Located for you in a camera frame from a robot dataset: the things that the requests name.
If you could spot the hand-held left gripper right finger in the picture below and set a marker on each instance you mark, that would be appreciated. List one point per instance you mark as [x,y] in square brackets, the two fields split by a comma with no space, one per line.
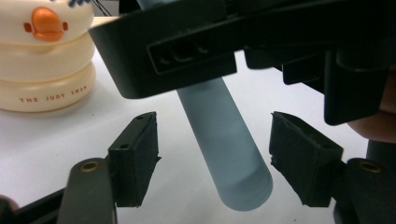
[305,161]

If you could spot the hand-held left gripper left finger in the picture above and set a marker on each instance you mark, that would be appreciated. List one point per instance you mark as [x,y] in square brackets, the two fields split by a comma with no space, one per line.
[134,161]

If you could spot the clear plastic test tube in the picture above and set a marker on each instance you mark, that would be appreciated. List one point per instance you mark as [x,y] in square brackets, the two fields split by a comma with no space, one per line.
[224,149]

